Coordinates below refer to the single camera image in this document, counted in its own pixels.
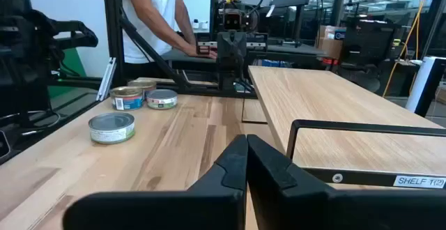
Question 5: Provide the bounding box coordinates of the blue label seafood can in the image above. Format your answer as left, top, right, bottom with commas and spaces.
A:
109, 86, 144, 112
127, 79, 157, 97

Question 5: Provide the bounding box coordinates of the wooden shelf black metal frame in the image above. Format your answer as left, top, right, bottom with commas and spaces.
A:
241, 65, 446, 190

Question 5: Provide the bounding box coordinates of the yellow cable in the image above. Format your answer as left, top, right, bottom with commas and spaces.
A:
382, 0, 436, 98

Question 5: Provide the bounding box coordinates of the white round stand base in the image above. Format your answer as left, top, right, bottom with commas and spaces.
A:
405, 56, 446, 118

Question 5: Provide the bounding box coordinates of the silver aluminium bar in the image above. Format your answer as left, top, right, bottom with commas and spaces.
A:
95, 56, 118, 102

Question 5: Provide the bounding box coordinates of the grey desk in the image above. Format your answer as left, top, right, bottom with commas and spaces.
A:
161, 43, 327, 66

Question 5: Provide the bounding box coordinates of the white shelf label sticker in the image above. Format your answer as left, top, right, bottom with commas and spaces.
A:
393, 174, 446, 190

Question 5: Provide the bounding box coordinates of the cardboard box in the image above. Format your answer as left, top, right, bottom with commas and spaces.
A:
316, 24, 346, 61

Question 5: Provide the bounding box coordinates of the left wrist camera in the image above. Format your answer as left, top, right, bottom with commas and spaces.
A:
222, 8, 245, 32

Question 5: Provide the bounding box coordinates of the person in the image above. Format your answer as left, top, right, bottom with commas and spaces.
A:
118, 0, 219, 66

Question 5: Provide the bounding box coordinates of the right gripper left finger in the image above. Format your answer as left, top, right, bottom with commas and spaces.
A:
61, 134, 249, 230

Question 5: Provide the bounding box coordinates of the green label tuna can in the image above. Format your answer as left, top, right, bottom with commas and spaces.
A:
146, 89, 178, 111
88, 112, 136, 145

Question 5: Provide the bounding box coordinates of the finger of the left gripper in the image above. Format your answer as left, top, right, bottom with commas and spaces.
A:
231, 31, 248, 68
217, 31, 233, 68

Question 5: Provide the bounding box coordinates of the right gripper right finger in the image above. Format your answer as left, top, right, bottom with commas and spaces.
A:
247, 134, 446, 230

